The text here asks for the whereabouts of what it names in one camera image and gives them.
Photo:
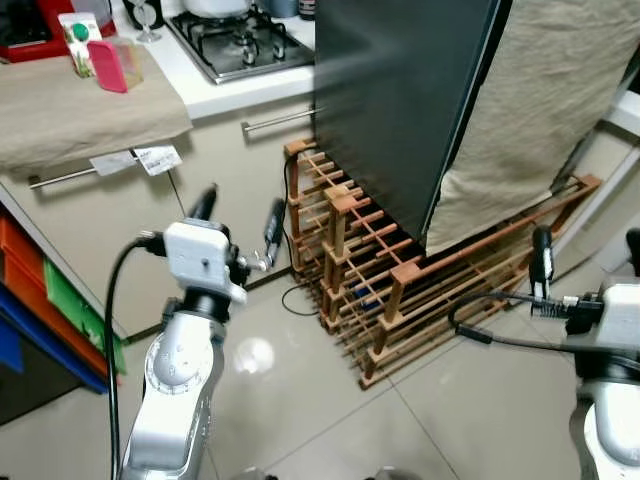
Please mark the pink plastic container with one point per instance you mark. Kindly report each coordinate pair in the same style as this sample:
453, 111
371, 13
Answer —
108, 68

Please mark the white printed drink carton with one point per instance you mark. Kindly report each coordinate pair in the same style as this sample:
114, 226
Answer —
78, 40

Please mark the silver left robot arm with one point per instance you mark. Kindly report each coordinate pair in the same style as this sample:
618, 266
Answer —
180, 370

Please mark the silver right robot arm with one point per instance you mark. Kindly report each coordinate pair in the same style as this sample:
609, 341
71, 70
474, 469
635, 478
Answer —
615, 430

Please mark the large beige fridge cover cloth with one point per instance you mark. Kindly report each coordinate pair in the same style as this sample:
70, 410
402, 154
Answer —
530, 100

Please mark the dark grey fridge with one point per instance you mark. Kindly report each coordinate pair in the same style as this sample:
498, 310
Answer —
400, 100

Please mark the beige kitchen base cabinet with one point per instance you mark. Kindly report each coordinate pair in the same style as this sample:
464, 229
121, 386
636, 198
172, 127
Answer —
200, 220

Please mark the white paper tag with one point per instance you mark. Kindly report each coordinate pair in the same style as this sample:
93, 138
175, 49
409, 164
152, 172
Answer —
113, 163
158, 160

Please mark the wooden wine rack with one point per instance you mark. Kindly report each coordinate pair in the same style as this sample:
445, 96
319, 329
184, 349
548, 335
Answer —
405, 275

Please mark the narrow white countertop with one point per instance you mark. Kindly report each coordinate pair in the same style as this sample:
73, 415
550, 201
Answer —
622, 112

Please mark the stainless steel gas hob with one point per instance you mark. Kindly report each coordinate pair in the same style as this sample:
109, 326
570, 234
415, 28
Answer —
240, 50

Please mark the green plastic bin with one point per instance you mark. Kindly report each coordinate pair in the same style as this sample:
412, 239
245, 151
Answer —
70, 295

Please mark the clear wine glass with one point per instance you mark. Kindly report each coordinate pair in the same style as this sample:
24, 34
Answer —
150, 37

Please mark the orange plastic bin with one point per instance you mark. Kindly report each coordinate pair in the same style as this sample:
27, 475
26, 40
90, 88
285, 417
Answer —
20, 250

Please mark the red coffee machine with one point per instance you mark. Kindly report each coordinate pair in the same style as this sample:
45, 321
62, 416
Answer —
30, 50

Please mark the blue plastic bin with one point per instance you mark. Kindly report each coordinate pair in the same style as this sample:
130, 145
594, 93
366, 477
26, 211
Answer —
8, 345

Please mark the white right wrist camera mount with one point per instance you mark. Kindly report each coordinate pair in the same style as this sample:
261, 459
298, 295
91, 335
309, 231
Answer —
622, 315

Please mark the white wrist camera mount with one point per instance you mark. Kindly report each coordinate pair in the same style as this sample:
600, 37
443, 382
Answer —
198, 255
622, 315

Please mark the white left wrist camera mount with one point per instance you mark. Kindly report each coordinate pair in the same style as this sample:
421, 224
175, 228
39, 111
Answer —
198, 255

